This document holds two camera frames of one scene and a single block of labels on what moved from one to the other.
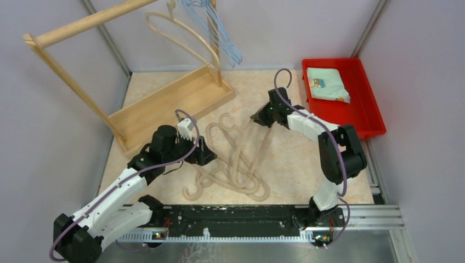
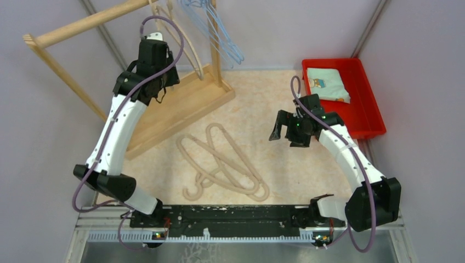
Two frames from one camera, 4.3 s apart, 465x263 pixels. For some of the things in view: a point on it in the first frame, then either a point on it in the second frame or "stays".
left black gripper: (203, 155) to (173, 78)
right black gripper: (260, 118) to (287, 118)
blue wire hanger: (204, 12) stays
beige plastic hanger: (171, 18) to (200, 55)
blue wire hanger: (202, 11) stays
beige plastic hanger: (246, 187) to (172, 36)
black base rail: (219, 218) stays
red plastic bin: (362, 112) stays
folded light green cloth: (328, 84) stays
